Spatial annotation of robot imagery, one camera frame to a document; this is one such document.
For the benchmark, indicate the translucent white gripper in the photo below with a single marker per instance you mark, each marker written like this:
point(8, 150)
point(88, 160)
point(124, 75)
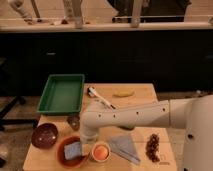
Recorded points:
point(88, 140)

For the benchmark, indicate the blue sponge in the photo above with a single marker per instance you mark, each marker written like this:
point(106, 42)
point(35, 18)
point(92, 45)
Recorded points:
point(73, 150)

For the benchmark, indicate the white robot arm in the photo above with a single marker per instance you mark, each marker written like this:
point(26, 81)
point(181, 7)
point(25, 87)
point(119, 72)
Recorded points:
point(193, 114)

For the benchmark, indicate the orange red bowl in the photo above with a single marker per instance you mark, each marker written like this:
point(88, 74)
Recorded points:
point(70, 164)

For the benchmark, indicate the dark purple bowl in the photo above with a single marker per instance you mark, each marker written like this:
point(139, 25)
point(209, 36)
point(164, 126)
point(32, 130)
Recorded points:
point(44, 136)

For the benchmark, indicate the small cup with orange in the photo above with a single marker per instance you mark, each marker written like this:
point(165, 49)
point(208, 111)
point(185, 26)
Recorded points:
point(100, 152)

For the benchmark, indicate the brown avocado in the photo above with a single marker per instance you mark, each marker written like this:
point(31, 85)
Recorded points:
point(74, 122)

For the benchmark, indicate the grey blue folded cloth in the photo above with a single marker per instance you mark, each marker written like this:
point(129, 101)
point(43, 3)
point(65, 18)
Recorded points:
point(124, 147)

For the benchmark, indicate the green plastic tray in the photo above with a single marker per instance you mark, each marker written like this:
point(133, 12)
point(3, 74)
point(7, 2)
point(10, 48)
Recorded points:
point(62, 95)

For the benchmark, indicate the yellow banana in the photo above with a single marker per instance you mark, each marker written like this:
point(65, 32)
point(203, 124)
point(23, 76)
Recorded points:
point(122, 94)

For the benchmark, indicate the bunch of dark grapes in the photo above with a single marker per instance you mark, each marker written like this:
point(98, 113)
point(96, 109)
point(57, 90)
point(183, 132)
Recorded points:
point(152, 148)

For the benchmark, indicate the white handled brush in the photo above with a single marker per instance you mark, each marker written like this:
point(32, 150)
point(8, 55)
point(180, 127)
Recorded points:
point(91, 91)

